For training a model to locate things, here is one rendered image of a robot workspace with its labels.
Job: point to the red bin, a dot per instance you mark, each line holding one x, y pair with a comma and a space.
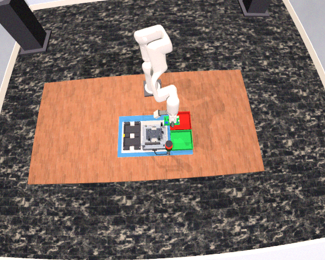
185, 121

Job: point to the green bin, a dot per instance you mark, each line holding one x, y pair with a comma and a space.
181, 139

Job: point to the green circuit board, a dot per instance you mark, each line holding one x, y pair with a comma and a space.
166, 120

